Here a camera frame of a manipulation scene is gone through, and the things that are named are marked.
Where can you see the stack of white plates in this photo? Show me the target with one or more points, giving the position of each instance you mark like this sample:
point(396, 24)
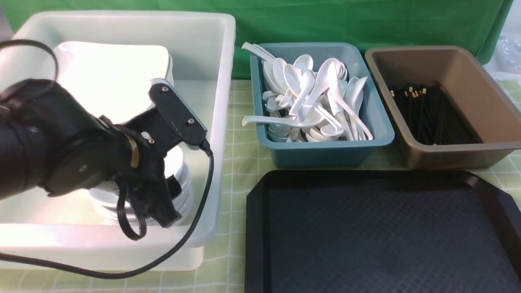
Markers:
point(112, 80)

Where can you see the stack of small white bowls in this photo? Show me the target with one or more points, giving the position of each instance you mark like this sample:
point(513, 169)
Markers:
point(110, 215)

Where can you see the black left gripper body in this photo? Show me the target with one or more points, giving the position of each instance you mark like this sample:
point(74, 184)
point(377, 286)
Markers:
point(138, 166)

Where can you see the green checkered tablecloth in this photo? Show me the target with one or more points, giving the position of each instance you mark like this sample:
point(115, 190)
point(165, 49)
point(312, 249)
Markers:
point(222, 269)

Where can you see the pile of white soup spoons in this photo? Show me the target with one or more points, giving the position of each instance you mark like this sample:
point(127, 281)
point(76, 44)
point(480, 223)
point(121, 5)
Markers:
point(304, 104)

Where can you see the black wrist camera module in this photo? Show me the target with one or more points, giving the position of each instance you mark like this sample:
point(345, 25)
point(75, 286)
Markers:
point(179, 118)

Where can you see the teal plastic spoon bin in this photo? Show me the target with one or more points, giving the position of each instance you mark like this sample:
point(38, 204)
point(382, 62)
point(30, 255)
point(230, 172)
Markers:
point(340, 153)

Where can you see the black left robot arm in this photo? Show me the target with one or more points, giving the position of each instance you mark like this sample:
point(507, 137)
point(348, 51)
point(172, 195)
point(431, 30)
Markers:
point(50, 141)

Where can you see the green backdrop cloth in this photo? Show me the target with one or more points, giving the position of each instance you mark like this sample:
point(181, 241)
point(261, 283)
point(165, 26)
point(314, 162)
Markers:
point(474, 25)

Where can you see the black serving tray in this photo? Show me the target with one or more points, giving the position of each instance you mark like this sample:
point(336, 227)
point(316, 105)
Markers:
point(380, 232)

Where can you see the large white plastic tub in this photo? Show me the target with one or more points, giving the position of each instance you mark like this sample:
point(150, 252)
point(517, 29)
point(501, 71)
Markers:
point(68, 229)

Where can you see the brown plastic chopstick bin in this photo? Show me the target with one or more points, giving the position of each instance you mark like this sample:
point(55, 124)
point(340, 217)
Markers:
point(490, 112)

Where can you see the small white square bowl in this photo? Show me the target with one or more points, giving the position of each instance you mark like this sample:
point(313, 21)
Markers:
point(174, 165)

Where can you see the pile of black chopsticks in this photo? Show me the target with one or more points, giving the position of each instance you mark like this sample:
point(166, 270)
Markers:
point(432, 115)

